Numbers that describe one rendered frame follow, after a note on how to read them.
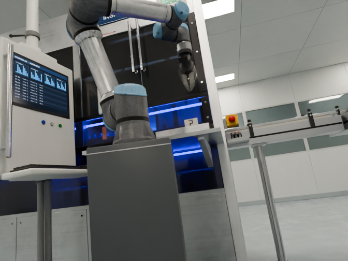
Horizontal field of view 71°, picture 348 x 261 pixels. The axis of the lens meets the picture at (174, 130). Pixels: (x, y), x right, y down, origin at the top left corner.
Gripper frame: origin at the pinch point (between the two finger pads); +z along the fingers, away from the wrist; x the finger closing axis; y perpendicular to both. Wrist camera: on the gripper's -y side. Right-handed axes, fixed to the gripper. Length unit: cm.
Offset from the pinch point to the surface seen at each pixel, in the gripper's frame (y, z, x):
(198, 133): -0.9, 22.8, -1.1
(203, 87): 39.4, -14.7, -4.4
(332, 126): 50, 22, -75
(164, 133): 1.5, 19.7, 15.6
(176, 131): 1.5, 19.5, 9.3
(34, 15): 8, -76, 95
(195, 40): 39, -49, -4
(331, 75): 499, -160, -276
